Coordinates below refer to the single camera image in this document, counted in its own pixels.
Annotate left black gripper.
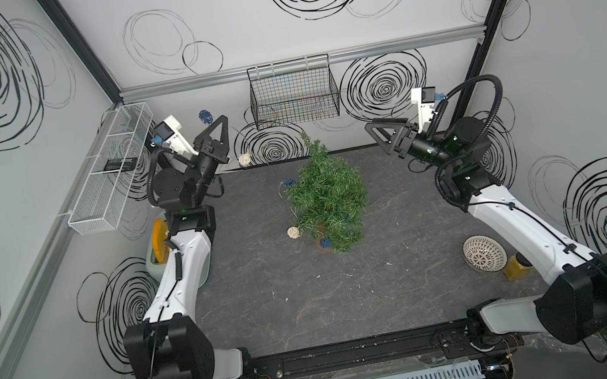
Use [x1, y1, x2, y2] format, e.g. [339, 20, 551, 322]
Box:
[174, 121, 241, 216]

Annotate black left corner post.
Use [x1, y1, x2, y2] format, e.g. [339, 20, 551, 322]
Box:
[36, 0, 122, 104]

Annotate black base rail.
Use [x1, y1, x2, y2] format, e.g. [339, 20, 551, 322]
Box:
[120, 303, 551, 379]

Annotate aluminium wall rail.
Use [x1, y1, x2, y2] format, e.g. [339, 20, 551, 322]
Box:
[0, 108, 168, 379]
[120, 24, 486, 102]

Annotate black wire wall basket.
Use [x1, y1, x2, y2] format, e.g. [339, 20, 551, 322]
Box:
[248, 63, 341, 124]

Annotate aluminium wall rail left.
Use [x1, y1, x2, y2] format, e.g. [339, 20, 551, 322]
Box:
[0, 108, 168, 379]

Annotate yellow jar black lid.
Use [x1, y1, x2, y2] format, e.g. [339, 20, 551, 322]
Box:
[502, 252, 534, 281]

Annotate string lights with rattan balls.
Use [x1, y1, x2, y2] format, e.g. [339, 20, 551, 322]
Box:
[225, 106, 331, 248]

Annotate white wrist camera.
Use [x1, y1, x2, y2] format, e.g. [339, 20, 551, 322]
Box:
[151, 115, 199, 159]
[410, 86, 445, 132]

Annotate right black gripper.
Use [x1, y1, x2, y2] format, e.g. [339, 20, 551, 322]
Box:
[365, 106, 459, 190]

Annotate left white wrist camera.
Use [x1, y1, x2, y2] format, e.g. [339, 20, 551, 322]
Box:
[151, 115, 199, 159]

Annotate small black item in shelf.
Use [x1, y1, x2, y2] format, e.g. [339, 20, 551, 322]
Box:
[102, 157, 139, 174]

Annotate white round strainer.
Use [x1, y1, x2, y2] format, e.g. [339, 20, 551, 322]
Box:
[462, 235, 508, 273]

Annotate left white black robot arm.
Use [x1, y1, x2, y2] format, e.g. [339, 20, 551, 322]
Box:
[124, 116, 257, 379]

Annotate aluminium wall rail back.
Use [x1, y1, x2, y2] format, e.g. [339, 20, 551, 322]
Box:
[120, 24, 486, 102]

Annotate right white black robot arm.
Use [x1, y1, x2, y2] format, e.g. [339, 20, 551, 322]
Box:
[365, 74, 607, 345]

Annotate white wire wall shelf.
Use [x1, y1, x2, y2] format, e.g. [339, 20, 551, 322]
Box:
[68, 102, 153, 236]

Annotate black corner frame post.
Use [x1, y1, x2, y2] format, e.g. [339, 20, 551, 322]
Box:
[423, 0, 582, 139]

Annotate small green christmas tree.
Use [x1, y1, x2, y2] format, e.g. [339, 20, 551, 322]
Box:
[287, 136, 368, 254]

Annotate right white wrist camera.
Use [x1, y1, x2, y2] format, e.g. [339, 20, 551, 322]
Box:
[410, 86, 445, 132]

